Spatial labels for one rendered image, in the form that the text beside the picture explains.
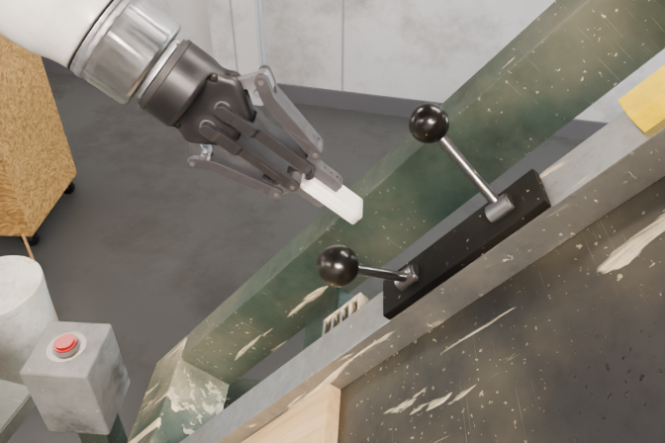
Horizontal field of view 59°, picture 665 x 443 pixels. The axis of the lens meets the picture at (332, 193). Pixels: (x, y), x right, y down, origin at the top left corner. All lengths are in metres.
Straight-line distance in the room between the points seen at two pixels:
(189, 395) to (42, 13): 0.75
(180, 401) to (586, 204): 0.77
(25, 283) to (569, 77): 1.89
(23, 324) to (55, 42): 1.76
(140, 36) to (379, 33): 3.06
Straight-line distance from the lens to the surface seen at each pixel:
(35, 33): 0.52
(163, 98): 0.52
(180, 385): 1.10
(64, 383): 1.15
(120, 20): 0.51
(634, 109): 0.51
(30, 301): 2.18
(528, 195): 0.54
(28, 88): 2.87
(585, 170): 0.53
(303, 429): 0.70
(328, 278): 0.51
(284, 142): 0.55
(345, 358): 0.66
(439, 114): 0.54
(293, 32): 3.67
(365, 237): 0.85
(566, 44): 0.73
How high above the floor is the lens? 1.77
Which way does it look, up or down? 36 degrees down
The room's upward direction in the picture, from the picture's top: straight up
